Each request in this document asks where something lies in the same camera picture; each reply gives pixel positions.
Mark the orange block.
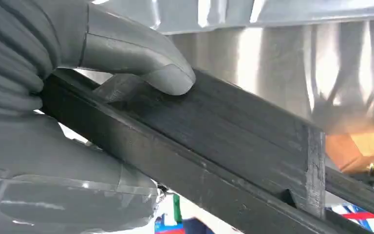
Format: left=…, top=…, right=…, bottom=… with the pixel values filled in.
left=325, top=127, right=374, bottom=175

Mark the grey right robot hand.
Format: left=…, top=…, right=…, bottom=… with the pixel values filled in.
left=0, top=0, right=196, bottom=234

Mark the ribbed grey right arm sleeve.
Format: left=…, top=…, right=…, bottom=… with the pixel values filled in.
left=0, top=0, right=62, bottom=115

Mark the printed blue red packet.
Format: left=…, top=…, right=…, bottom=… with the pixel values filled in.
left=154, top=194, right=215, bottom=234
left=328, top=203, right=374, bottom=224

